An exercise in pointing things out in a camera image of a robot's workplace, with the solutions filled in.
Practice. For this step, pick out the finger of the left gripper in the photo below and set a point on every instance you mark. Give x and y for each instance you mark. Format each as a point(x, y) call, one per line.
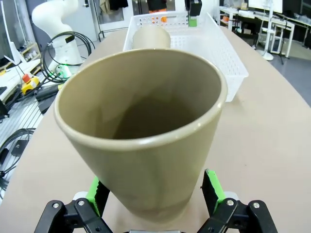
point(193, 21)

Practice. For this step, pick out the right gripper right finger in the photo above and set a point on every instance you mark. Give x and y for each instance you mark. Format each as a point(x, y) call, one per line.
point(233, 211)

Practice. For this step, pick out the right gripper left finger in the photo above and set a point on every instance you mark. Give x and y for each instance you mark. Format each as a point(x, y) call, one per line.
point(82, 208)

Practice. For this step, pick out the white perforated plastic basket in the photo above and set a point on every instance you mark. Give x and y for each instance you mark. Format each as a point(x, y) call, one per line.
point(218, 48)

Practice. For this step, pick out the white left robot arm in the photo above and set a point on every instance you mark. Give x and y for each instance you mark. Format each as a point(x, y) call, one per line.
point(63, 48)

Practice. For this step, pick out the white desk with equipment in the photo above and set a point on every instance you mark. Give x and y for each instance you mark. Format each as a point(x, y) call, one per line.
point(252, 15)

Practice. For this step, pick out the white standing fan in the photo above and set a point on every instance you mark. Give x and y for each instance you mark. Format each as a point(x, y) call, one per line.
point(268, 55)

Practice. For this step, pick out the small black box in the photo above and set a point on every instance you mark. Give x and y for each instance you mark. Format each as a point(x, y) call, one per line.
point(20, 148)

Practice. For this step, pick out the black tripod stand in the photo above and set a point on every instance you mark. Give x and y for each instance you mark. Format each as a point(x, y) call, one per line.
point(283, 48)

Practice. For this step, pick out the yellow emergency stop box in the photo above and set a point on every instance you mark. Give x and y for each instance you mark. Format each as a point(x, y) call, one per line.
point(30, 85)

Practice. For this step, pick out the small white frame table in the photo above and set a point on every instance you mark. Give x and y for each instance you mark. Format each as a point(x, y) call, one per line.
point(290, 26)

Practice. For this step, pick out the black bracket block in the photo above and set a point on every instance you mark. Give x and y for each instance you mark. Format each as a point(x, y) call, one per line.
point(46, 95)

